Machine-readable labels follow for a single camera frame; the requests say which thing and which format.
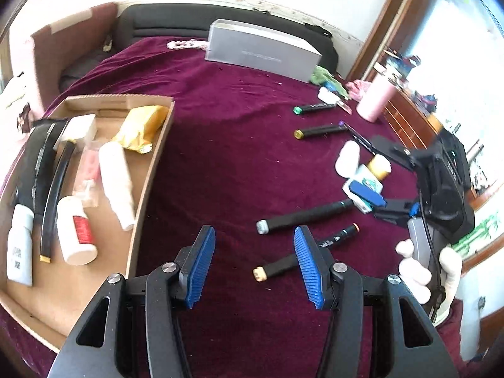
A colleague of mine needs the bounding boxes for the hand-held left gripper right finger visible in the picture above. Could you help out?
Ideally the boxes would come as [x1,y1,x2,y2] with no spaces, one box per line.
[293,224,461,378]

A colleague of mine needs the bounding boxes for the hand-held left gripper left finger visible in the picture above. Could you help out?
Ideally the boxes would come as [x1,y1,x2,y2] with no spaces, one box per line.
[47,224,216,378]

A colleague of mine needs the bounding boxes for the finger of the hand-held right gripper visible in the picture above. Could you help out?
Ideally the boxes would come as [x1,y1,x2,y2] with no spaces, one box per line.
[350,180,420,224]
[369,134,431,171]

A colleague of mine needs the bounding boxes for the small white teal packet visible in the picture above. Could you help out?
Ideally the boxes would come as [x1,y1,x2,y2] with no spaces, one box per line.
[342,165,384,214]

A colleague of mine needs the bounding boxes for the black marker tan cap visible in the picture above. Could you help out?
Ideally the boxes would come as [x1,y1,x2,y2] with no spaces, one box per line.
[253,223,360,284]

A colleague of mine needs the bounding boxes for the black marker yellow-green cap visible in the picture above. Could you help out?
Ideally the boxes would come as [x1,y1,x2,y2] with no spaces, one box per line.
[293,124,349,140]

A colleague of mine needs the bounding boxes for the white tube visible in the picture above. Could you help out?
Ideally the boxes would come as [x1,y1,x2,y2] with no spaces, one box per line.
[98,141,136,231]

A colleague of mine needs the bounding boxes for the cardboard box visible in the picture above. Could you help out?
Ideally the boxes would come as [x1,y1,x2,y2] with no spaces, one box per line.
[0,94,176,353]

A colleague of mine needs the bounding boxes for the white bottle red label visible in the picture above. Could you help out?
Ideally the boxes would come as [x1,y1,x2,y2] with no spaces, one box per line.
[56,196,98,266]

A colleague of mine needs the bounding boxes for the clear packet with red item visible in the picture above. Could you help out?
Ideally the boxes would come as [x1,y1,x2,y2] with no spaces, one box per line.
[73,140,104,207]

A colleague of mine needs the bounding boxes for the black marker yellow cap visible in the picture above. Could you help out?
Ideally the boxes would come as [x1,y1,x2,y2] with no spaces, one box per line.
[39,140,77,264]

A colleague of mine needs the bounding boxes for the white bottle square-code label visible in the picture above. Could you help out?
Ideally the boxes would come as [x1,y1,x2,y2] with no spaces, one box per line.
[6,205,35,287]

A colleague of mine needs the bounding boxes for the black snack packet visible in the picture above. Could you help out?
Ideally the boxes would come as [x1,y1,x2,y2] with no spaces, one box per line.
[16,120,67,225]

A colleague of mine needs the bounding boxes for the person's right hand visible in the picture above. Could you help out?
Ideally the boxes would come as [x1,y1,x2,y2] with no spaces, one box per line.
[395,239,463,313]

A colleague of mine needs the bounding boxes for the small yellow jar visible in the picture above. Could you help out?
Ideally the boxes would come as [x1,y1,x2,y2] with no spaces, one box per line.
[366,153,392,180]

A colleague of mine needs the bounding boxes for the wooden cabinet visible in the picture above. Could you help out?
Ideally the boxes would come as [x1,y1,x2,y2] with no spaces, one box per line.
[382,87,504,205]

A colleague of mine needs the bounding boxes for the black marker purple cap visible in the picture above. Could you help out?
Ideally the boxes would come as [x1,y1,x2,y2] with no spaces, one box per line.
[339,121,381,154]

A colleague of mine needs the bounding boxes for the white oval pad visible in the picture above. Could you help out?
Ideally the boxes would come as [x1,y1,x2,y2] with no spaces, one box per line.
[335,140,362,176]

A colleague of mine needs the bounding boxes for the black marker grey cap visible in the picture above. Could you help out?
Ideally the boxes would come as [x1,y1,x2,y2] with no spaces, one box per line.
[256,199,355,236]

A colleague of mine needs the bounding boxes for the pink bottle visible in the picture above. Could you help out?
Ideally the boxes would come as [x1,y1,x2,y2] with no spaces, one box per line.
[356,72,406,123]

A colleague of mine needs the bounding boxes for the pink fluffy item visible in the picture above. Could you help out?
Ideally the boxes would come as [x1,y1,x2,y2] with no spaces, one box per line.
[346,80,369,101]

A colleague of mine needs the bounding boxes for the small colourful ornaments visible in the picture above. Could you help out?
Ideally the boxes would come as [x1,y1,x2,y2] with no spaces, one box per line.
[380,47,442,115]

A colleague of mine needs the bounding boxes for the black marker green cap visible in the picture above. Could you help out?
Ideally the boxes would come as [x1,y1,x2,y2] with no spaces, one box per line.
[292,102,337,116]

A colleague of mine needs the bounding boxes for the green cloth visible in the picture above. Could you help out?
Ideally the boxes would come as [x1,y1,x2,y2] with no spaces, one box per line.
[311,66,349,97]

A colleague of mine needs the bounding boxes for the maroon cloth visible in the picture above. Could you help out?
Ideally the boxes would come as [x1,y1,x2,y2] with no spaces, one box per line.
[0,35,473,378]

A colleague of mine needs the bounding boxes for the yellow snack packet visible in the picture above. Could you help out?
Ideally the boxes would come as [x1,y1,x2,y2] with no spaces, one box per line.
[110,104,170,154]

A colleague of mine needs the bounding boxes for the long grey box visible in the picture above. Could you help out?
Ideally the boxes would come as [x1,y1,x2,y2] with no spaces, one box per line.
[205,18,321,83]

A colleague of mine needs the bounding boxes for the white square box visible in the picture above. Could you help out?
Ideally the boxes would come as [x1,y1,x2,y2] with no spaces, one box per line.
[53,113,98,150]

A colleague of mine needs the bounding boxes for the floral blanket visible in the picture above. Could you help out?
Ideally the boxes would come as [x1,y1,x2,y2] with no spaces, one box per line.
[0,71,34,135]

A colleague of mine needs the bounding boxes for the black leather sofa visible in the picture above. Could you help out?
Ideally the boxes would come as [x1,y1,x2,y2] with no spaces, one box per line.
[59,3,339,91]

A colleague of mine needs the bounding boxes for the red-brown armchair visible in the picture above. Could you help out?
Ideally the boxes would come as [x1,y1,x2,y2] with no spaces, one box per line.
[10,2,119,119]

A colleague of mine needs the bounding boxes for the pink beaded string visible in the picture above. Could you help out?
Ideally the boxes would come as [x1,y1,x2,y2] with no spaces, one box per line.
[165,38,209,51]

